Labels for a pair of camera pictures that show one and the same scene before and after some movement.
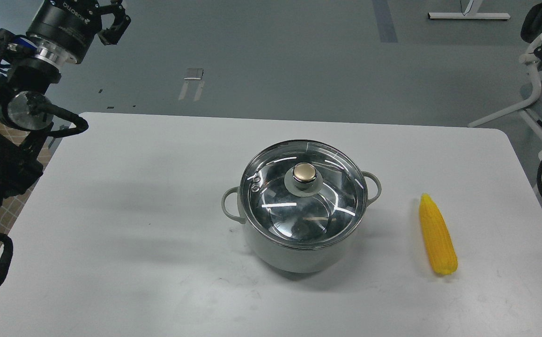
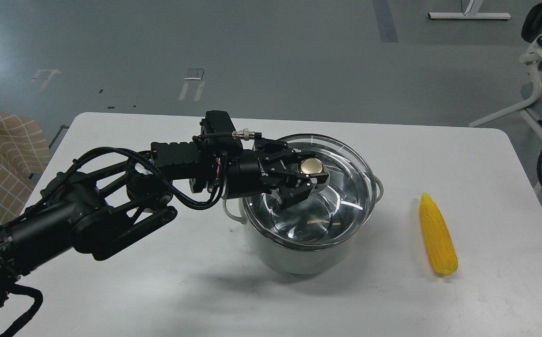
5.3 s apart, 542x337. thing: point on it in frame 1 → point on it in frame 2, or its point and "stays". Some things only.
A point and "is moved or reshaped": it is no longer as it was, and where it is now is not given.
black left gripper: (65, 29) → (270, 166)
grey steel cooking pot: (291, 259) stays
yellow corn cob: (442, 248) stays
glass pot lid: (304, 195) is moved or reshaped
